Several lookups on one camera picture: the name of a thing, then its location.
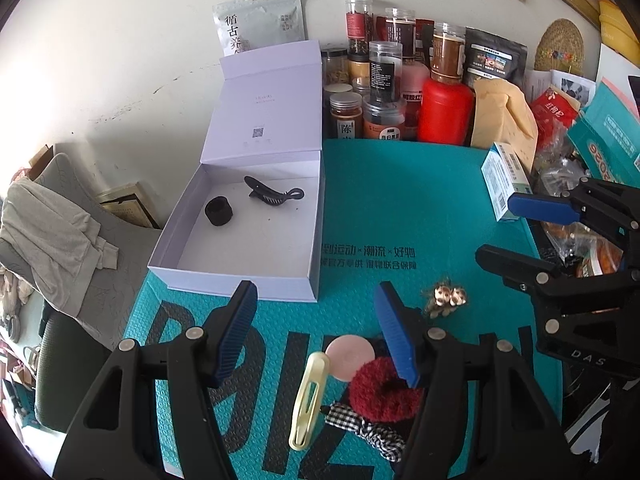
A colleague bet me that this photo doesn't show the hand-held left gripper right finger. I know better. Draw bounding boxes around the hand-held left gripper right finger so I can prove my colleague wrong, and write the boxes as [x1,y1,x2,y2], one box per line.
[373,281,576,480]

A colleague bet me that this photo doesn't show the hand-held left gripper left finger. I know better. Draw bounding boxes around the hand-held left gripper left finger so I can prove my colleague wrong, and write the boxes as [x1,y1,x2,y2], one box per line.
[52,280,259,480]

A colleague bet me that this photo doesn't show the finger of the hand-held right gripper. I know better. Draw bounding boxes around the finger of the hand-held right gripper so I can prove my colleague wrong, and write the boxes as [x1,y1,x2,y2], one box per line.
[507,176,640,257]
[475,244,640,322]

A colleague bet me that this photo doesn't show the pink round compact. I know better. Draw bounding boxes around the pink round compact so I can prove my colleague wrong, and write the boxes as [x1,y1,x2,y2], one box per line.
[325,335,375,382]

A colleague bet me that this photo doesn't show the red fluffy scrunchie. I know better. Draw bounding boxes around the red fluffy scrunchie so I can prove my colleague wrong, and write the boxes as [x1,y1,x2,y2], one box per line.
[348,357,426,421]

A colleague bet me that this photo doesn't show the leopard print hair clip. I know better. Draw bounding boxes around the leopard print hair clip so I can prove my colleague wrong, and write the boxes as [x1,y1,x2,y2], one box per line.
[425,282,468,318]

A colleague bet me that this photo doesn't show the cream hair clip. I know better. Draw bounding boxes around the cream hair clip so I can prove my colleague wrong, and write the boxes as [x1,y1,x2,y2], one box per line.
[289,351,332,450]

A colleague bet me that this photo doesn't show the black white gingham hair bow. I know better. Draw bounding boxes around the black white gingham hair bow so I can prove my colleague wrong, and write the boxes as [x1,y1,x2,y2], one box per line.
[320,402,408,462]

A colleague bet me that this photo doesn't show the lavender cardboard box with lid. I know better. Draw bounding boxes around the lavender cardboard box with lid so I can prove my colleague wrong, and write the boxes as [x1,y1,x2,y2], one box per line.
[147,39,323,304]

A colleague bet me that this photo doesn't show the white blue medicine box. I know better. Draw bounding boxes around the white blue medicine box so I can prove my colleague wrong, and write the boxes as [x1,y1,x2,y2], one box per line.
[481,142,533,222]

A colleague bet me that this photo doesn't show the clear plastic snack bag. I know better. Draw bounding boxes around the clear plastic snack bag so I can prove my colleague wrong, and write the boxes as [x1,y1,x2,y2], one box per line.
[542,222,626,281]

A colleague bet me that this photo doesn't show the red snack bag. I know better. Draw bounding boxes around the red snack bag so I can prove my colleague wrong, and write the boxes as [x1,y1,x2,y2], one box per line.
[530,87,581,131]

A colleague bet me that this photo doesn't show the teal cardboard box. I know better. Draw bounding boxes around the teal cardboard box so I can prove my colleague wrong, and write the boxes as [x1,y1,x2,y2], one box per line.
[566,82,640,188]

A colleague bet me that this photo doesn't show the kraft paper bag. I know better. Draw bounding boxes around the kraft paper bag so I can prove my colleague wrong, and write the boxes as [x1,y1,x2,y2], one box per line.
[470,80,538,171]

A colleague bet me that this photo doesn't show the white printed paper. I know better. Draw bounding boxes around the white printed paper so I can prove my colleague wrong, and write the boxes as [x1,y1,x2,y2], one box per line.
[525,67,596,106]

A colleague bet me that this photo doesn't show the teal bubble mailer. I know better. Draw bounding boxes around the teal bubble mailer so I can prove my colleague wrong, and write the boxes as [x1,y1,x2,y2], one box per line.
[122,139,566,480]

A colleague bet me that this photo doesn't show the grey chair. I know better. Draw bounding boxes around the grey chair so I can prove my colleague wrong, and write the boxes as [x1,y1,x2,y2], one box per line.
[30,152,161,351]

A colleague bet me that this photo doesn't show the red canister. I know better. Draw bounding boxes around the red canister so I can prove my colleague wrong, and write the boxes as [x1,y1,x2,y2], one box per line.
[417,77,474,146]

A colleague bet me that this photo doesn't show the black hair claw clip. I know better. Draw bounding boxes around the black hair claw clip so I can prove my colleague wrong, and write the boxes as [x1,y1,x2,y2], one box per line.
[243,176,305,209]

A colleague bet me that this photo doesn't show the black printed pouch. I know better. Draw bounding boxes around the black printed pouch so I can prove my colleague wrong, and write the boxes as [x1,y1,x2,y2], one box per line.
[462,27,528,91]

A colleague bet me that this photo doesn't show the framed picture on floor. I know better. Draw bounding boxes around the framed picture on floor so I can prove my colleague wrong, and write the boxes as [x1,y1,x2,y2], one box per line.
[95,182,161,231]

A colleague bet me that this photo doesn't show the woven straw fan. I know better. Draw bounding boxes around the woven straw fan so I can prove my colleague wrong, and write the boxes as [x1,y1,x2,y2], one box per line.
[534,19,585,76]

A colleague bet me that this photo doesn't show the clear jar brown powder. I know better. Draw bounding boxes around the clear jar brown powder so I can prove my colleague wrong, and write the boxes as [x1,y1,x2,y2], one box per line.
[431,22,466,83]

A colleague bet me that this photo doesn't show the short clear jar orange label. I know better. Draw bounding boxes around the short clear jar orange label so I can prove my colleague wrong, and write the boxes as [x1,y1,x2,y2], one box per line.
[363,95,407,141]

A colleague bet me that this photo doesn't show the pink bottle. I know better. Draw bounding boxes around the pink bottle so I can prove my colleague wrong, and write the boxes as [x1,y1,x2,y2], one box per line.
[401,57,431,111]

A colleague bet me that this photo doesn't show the yellow hat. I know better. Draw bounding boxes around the yellow hat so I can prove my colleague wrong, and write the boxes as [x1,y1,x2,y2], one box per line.
[597,0,640,68]

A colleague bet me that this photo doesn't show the clear jar black label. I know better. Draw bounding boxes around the clear jar black label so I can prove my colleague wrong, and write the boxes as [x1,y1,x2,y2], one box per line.
[369,41,403,103]

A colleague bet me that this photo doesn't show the red pouch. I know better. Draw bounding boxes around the red pouch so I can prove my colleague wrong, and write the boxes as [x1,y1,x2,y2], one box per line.
[375,16,436,57]

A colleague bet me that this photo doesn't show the grey garment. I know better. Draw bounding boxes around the grey garment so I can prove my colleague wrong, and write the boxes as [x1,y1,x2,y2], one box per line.
[0,177,121,316]

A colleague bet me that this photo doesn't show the clear jar orange powder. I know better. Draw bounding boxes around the clear jar orange powder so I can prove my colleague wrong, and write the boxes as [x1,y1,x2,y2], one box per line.
[327,92,362,141]

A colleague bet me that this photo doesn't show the clear jar dark dried fruit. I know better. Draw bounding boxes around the clear jar dark dried fruit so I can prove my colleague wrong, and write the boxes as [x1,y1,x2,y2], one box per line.
[385,7,417,58]

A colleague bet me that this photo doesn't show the small amber jar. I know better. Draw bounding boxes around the small amber jar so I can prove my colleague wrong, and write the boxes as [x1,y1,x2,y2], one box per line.
[348,55,372,81]

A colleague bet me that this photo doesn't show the clear jar yellow contents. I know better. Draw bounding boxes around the clear jar yellow contents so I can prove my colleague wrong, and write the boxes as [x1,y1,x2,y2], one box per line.
[321,48,349,86]

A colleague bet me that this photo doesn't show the clear jar red label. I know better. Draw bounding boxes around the clear jar red label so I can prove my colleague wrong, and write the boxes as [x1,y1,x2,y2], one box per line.
[344,0,375,53]

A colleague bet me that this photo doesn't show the silver foil pouch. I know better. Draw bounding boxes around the silver foil pouch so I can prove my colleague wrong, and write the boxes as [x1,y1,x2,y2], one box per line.
[211,0,307,58]

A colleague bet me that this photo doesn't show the black hair tie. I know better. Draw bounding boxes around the black hair tie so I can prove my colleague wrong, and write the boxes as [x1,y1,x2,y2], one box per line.
[205,198,235,227]

